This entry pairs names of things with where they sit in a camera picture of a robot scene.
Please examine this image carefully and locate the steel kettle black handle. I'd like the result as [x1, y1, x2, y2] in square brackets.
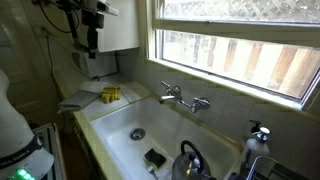
[172, 140, 217, 180]

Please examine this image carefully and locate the chrome wall tap faucet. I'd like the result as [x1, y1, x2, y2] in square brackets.
[159, 81, 211, 113]

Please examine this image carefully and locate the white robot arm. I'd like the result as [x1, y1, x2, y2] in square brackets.
[0, 0, 55, 180]

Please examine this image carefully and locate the window with white frame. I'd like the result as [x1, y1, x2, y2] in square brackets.
[146, 0, 320, 108]

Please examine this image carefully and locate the grey folded cloth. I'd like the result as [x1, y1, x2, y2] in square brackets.
[58, 90, 99, 114]

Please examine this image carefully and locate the white kitchen sink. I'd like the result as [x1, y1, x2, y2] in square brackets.
[91, 97, 240, 180]

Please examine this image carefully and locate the black yellow sponge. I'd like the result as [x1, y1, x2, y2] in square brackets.
[144, 148, 166, 168]

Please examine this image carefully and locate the metal spoon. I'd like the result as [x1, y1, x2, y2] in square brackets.
[146, 165, 158, 180]

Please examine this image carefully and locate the white soap pump bottle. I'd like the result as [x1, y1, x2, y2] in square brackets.
[241, 127, 270, 167]

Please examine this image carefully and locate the white upper cabinet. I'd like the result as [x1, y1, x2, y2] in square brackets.
[80, 0, 139, 52]

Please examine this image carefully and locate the sink drain strainer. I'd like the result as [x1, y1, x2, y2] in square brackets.
[129, 128, 146, 141]

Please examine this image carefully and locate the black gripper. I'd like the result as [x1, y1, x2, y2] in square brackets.
[80, 0, 119, 59]

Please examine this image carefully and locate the dish drying rack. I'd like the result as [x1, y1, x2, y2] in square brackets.
[229, 155, 311, 180]

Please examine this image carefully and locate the white countertop appliance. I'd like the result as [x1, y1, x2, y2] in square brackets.
[71, 51, 117, 78]

